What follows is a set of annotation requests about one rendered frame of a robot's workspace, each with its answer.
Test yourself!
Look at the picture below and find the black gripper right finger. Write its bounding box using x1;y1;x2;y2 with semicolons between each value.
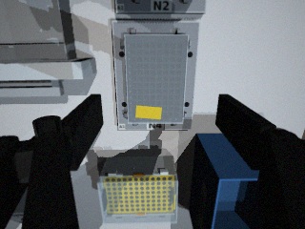
215;94;305;229

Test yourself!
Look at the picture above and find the grey push-button box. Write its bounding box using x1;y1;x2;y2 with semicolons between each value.
10;190;27;223

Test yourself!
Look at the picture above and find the blue waste bin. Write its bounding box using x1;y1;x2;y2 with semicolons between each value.
189;134;264;229

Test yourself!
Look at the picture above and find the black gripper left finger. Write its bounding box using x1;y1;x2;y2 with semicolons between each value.
0;94;104;229

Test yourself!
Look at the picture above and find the grey base plate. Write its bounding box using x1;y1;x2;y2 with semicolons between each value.
115;0;207;14

